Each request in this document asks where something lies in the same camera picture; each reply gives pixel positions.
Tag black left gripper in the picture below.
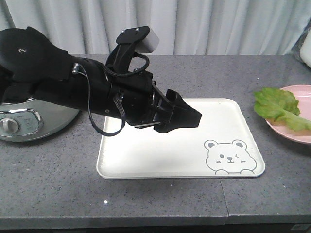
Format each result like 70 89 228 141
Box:
112 71 202 133

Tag cream bear serving tray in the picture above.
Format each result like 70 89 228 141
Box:
96 98 265 179

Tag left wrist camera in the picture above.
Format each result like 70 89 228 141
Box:
105 26 160 74

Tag white blender appliance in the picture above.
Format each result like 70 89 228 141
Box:
300 31 311 68

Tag pink round plate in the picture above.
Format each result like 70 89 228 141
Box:
266 84 311 145

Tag white pleated curtain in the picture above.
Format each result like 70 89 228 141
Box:
0 0 311 55

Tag green lettuce leaf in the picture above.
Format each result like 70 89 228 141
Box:
254 87 300 119

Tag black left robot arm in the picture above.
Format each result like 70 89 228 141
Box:
0 26 202 133

